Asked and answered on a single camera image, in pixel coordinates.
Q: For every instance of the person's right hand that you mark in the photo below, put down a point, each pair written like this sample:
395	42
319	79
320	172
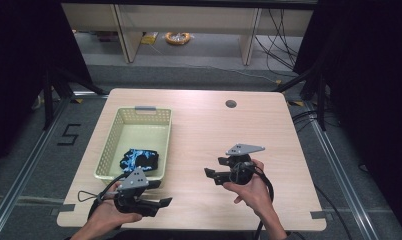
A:
257	191

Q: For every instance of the aluminium floor rail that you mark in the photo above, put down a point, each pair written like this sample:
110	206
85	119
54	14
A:
335	173
29	163

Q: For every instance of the pale yellow plastic basket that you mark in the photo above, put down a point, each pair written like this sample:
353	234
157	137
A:
145	133

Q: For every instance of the white desk furniture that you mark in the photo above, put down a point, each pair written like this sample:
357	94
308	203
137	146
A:
132	40

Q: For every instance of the black curtain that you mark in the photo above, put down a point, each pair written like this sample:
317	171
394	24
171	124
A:
19	66
372	83

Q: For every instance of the yellow packet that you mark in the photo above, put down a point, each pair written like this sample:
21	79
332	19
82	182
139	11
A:
149	38

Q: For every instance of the black metal stand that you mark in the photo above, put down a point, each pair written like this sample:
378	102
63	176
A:
48	100
320	100

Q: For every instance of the grey tape piece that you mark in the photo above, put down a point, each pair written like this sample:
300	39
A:
66	208
318	215

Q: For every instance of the person's left hand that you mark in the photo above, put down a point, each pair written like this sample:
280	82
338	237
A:
105	215

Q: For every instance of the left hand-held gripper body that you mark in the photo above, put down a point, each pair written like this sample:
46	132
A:
134	181

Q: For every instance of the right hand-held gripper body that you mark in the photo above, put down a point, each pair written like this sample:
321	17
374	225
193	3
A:
244	149

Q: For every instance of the blue camouflage black glove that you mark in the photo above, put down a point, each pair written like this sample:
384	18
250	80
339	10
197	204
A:
150	163
133	156

